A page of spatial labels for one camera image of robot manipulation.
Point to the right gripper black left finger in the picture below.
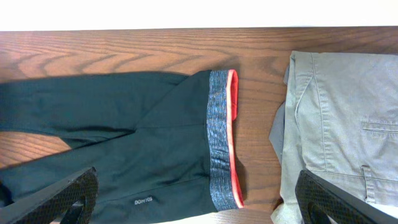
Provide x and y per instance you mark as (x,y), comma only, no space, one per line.
(70,200)

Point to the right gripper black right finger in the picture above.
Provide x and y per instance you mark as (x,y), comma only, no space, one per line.
(321,202)

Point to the black leggings grey red waistband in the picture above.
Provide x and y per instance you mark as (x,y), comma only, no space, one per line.
(161,143)

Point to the folded khaki trousers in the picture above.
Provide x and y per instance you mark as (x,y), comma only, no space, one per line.
(339,121)

